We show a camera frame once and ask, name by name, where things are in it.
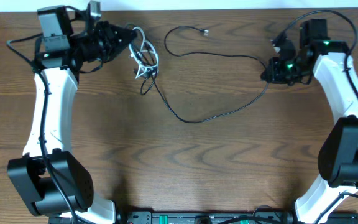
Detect white cable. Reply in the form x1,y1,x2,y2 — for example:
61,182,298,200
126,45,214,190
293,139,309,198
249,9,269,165
128,26,160,80

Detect black USB cable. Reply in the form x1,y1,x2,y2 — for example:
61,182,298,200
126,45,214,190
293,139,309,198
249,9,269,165
134,25,270,124

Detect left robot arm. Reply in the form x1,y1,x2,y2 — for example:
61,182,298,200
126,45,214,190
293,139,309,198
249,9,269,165
7,1,136,223

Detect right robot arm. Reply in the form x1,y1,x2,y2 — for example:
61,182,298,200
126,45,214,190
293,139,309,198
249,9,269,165
261,19,358,223

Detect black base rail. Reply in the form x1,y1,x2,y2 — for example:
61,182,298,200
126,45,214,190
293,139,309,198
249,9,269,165
48,210,358,224

